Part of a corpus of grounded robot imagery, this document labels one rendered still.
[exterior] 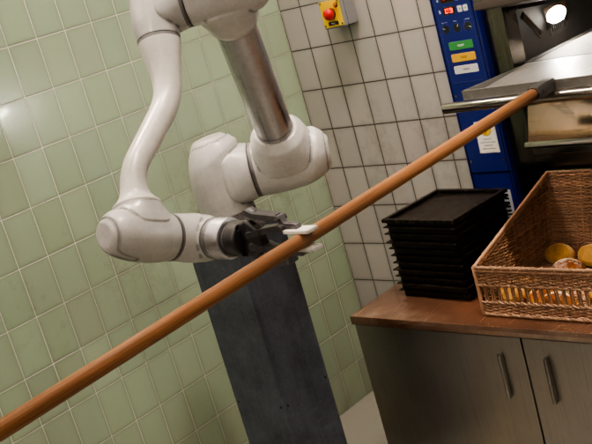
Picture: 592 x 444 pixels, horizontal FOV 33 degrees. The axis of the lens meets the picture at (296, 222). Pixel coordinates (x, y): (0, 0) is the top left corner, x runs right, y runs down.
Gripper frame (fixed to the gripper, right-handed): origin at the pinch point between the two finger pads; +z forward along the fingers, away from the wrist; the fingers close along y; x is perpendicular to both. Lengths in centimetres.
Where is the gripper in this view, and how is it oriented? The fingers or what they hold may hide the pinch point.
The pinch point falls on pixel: (303, 238)
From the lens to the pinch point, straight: 195.9
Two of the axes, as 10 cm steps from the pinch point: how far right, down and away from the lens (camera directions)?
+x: -6.6, 3.7, -6.6
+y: 2.6, 9.3, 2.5
